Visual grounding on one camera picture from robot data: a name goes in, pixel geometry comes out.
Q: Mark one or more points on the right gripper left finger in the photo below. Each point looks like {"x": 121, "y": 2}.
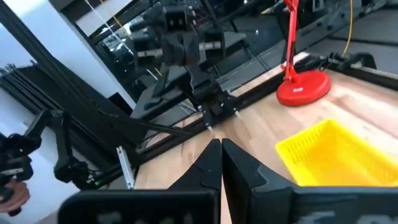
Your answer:
{"x": 205, "y": 174}

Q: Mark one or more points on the black clamp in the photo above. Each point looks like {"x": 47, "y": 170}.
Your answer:
{"x": 357, "y": 59}
{"x": 334, "y": 57}

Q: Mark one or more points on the red desk lamp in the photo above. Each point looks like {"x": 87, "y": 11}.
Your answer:
{"x": 304, "y": 88}

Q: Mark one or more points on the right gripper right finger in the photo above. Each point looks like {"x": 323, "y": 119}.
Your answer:
{"x": 245, "y": 180}

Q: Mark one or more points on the yellow plastic basket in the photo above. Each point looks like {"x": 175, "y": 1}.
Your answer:
{"x": 335, "y": 155}

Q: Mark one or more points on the silver aluminium bar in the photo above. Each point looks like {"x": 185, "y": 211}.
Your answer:
{"x": 126, "y": 168}

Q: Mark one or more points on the black metal post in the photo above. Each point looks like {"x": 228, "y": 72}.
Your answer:
{"x": 46, "y": 62}

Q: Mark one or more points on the black metal table frame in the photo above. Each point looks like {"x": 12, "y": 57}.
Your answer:
{"x": 255, "y": 93}

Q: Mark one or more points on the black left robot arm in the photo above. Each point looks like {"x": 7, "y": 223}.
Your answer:
{"x": 217, "y": 102}

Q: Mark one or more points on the person's hand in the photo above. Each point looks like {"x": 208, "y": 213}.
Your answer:
{"x": 15, "y": 196}

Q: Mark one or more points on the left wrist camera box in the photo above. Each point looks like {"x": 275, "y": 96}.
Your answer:
{"x": 179, "y": 18}

